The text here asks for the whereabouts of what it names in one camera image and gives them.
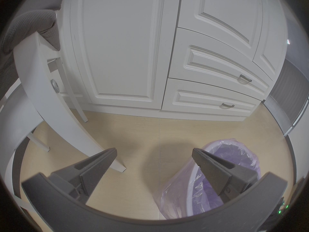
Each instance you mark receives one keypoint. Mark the purple plastic bag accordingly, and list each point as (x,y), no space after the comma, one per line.
(243,158)

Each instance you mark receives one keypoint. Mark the white trash bin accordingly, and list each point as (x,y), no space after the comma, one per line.
(196,192)

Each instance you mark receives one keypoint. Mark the white chair with grey seat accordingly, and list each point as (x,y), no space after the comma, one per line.
(43,93)

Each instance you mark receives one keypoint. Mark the white wardrobe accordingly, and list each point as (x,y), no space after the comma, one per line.
(120,45)

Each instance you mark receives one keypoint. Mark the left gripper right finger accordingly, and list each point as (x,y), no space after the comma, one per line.
(217,175)

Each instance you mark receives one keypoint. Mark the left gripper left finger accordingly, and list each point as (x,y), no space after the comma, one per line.
(84,175)

